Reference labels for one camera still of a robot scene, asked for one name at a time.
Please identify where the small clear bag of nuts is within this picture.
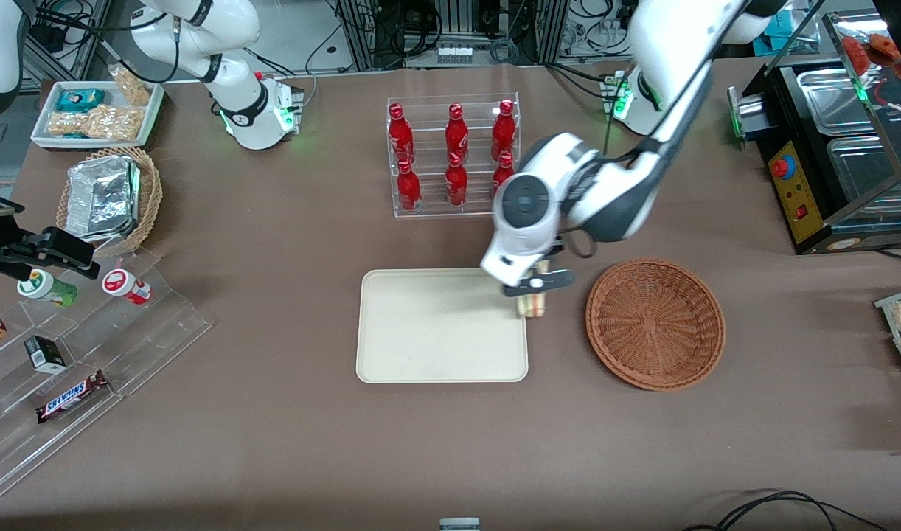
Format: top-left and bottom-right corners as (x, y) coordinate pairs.
(109, 64), (153, 107)

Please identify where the clear acrylic tiered stand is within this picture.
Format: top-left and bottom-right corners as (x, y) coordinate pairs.
(0, 246), (213, 499)

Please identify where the triangular sandwich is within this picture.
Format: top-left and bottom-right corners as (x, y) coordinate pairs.
(516, 289), (549, 319)

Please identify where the red cola bottle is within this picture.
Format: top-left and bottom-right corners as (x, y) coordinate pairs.
(388, 103), (415, 165)
(445, 151), (469, 208)
(445, 103), (470, 159)
(396, 159), (422, 214)
(491, 99), (516, 157)
(492, 151), (517, 192)

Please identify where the green bottle with white cap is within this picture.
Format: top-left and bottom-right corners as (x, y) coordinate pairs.
(16, 268), (80, 310)

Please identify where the black food warmer cabinet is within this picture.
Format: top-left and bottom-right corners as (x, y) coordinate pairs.
(726, 7), (901, 256)

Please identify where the silver foil container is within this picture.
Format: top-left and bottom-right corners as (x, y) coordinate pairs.
(64, 154), (142, 245)

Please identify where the black cable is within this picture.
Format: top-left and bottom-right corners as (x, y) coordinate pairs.
(681, 490), (891, 531)

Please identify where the white wire rack tray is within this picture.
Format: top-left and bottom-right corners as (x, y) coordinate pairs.
(874, 283), (901, 408)

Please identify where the teal cardboard box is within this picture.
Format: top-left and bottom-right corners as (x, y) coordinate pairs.
(762, 0), (814, 54)

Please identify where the oval light wicker basket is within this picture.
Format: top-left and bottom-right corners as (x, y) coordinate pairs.
(55, 145), (164, 258)

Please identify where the clear acrylic bottle rack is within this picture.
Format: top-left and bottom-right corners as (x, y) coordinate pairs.
(386, 92), (521, 219)

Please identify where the small black box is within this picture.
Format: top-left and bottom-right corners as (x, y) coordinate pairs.
(24, 335), (69, 375)

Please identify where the large clear bag of nuts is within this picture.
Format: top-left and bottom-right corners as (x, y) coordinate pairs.
(46, 104), (144, 143)

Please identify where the Snickers chocolate bar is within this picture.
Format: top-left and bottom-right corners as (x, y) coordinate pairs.
(35, 369), (111, 426)

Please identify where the cream rectangular tray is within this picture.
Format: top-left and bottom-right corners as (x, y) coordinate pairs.
(355, 267), (530, 384)

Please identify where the red bottle with white cap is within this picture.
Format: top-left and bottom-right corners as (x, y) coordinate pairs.
(101, 268), (154, 307)

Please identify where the teal snack packet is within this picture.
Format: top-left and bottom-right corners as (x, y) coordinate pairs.
(55, 88), (107, 114)

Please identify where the round brown wicker basket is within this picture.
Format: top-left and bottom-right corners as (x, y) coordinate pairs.
(585, 257), (726, 392)

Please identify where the white snack tray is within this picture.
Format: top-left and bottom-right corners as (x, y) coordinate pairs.
(29, 79), (166, 151)

